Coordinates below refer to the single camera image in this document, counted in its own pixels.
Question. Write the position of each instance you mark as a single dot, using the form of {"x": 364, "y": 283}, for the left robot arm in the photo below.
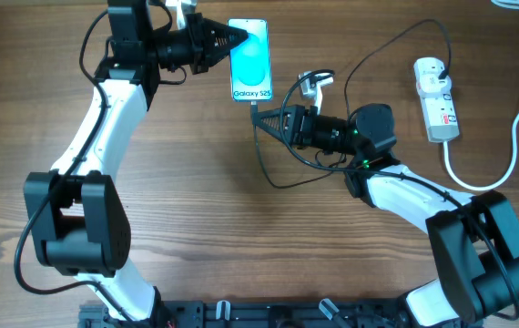
{"x": 76, "y": 220}

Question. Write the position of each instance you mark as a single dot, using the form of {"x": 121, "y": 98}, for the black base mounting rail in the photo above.
{"x": 364, "y": 313}

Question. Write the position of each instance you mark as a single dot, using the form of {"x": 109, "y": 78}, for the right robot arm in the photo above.
{"x": 474, "y": 238}

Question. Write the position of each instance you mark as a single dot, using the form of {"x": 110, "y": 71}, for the white power strip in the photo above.
{"x": 438, "y": 113}

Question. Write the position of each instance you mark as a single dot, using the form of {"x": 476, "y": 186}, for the white USB charger plug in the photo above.
{"x": 431, "y": 86}

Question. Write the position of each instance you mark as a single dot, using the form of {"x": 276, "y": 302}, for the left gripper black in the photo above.
{"x": 207, "y": 55}

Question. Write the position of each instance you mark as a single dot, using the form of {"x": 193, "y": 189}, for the smartphone with cyan screen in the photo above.
{"x": 251, "y": 78}

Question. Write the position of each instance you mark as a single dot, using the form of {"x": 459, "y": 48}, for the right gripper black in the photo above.
{"x": 299, "y": 128}

